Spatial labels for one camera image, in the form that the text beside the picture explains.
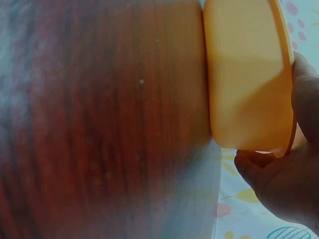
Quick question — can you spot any person's right hand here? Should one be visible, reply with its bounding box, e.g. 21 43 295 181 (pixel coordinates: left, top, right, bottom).
234 51 319 232

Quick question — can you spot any orange plastic bowl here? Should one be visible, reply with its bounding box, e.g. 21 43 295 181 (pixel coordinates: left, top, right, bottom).
202 0 298 158

